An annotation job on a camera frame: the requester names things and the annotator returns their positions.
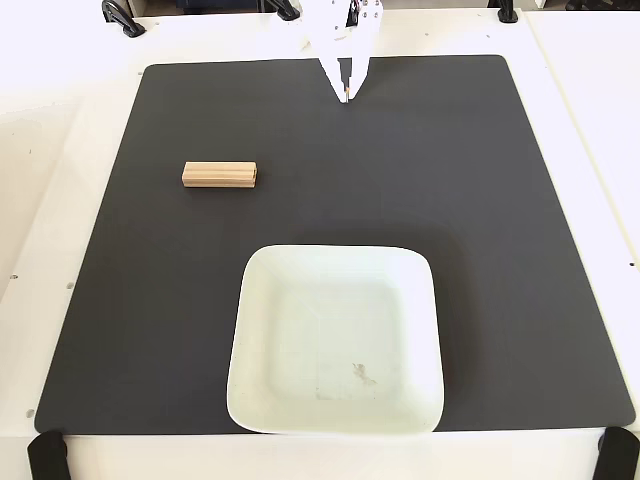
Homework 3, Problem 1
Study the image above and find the white square plate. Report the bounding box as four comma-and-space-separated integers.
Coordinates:
226, 243, 446, 438

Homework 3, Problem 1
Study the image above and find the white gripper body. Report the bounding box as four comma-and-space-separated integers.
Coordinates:
298, 0, 360, 60

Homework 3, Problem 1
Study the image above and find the grooved wooden block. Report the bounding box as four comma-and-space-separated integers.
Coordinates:
180, 160, 259, 190

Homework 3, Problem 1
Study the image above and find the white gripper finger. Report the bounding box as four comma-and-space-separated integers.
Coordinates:
345, 0, 386, 104
318, 55, 347, 105

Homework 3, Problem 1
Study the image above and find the black rectangular mat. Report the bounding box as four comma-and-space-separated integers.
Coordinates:
33, 54, 636, 435

